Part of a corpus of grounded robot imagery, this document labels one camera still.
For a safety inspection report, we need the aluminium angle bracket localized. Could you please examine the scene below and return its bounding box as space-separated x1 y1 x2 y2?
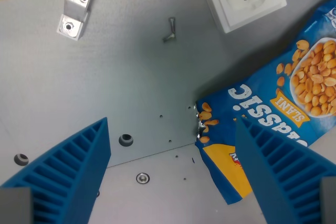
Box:
56 0 93 41

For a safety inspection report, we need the blue peanut snack bag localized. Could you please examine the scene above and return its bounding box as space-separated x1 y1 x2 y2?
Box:
193 0 336 205

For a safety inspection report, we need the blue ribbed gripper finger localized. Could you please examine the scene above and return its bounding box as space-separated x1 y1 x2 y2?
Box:
235 116 336 224
0 116 111 224

